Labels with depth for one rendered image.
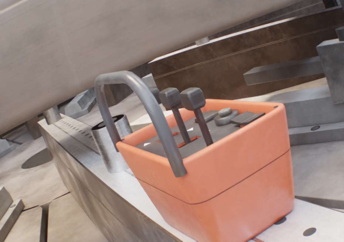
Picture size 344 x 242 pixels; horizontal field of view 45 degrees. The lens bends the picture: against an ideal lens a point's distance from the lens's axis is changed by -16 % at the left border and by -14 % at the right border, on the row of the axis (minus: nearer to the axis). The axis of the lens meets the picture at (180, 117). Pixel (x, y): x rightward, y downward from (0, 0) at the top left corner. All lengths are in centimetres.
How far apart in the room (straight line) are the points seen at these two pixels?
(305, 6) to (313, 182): 328
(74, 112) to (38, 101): 374
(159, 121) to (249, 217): 15
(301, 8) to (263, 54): 192
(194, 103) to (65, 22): 61
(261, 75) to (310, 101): 25
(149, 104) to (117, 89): 412
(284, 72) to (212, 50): 98
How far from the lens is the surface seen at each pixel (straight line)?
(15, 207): 237
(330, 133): 170
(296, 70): 180
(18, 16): 103
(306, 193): 140
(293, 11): 445
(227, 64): 274
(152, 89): 57
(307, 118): 179
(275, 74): 185
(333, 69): 157
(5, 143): 473
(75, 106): 473
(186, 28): 113
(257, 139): 46
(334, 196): 131
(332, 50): 154
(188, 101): 46
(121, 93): 457
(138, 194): 78
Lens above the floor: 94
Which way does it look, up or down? 12 degrees down
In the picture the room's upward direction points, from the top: 22 degrees counter-clockwise
